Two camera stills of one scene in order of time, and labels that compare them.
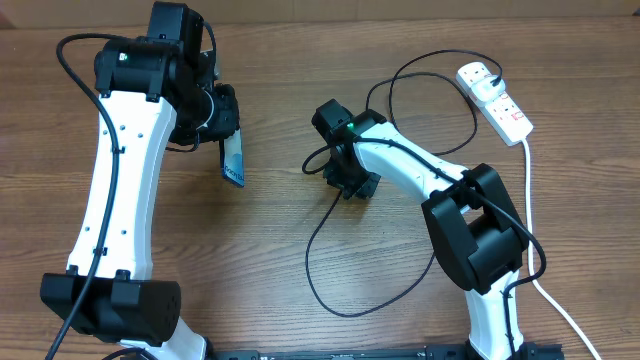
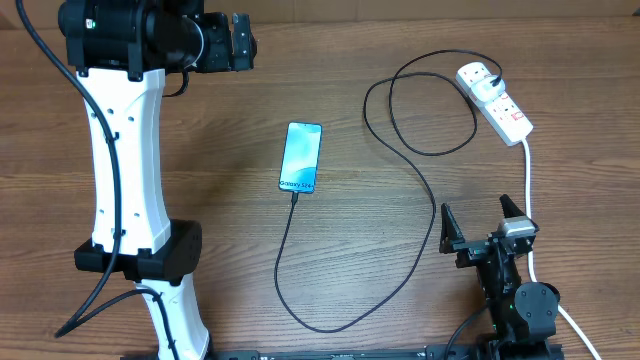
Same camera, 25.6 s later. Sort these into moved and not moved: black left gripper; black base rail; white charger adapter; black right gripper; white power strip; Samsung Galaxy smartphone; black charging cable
Moved: black charging cable; black left gripper; Samsung Galaxy smartphone; black right gripper
Not moved: white charger adapter; black base rail; white power strip
